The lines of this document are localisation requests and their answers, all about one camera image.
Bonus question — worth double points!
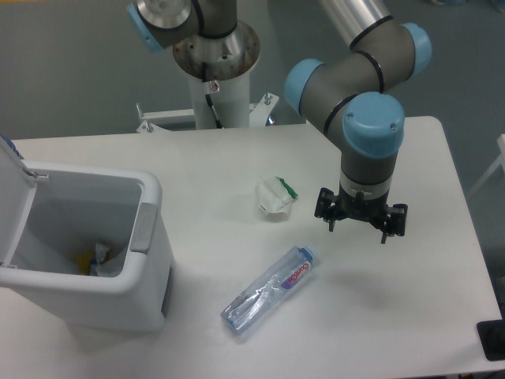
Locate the yellow trash in bin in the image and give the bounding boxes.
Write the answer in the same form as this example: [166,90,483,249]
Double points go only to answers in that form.
[76,250,95,276]

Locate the clear plastic water bottle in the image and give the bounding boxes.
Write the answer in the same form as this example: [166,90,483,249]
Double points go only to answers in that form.
[220,246,317,336]

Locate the crumpled white trash in bin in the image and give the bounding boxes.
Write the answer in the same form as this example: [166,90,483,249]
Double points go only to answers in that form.
[89,242,127,277]

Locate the white trash can lid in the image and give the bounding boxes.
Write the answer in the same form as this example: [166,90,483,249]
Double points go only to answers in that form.
[1,138,48,265]

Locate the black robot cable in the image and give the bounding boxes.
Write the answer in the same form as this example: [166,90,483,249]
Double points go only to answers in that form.
[200,61,225,129]

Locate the white green wrapper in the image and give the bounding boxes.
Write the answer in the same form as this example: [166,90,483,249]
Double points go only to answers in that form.
[255,176,299,221]

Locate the white furniture leg right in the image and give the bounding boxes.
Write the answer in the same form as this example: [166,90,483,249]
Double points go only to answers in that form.
[467,134,504,198]

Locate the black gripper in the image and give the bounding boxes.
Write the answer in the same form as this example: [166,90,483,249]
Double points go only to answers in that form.
[314,186,408,244]

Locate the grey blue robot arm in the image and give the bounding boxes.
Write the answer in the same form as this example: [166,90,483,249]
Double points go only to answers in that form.
[127,1,432,238]

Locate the black device at table edge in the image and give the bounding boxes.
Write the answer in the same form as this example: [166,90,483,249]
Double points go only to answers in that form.
[477,320,504,362]

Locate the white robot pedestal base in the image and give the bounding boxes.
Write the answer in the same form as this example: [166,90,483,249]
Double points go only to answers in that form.
[135,21,282,133]

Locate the white plastic trash can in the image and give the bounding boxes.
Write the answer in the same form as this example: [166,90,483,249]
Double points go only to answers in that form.
[1,159,173,332]

